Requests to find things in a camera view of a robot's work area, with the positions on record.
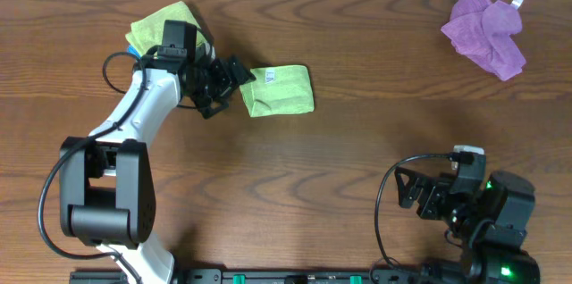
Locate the folded blue cloth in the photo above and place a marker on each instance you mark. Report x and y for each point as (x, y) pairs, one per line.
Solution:
(131, 49)

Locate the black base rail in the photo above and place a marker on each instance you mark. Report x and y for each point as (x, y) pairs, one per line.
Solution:
(215, 276)

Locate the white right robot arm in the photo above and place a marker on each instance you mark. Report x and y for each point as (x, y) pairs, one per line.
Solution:
(488, 217)

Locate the folded green cloth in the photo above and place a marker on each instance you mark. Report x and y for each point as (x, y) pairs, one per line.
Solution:
(148, 32)

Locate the crumpled purple cloth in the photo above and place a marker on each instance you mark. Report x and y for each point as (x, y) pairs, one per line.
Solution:
(482, 31)

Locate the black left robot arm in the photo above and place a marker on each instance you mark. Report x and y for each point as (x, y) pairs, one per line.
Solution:
(106, 189)

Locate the green cloth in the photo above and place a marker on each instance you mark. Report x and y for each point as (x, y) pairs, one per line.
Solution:
(290, 93)
(148, 32)

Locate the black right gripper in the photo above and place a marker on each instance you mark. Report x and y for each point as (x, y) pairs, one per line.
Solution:
(435, 191)

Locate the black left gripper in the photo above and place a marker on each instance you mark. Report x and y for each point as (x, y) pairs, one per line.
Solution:
(222, 86)

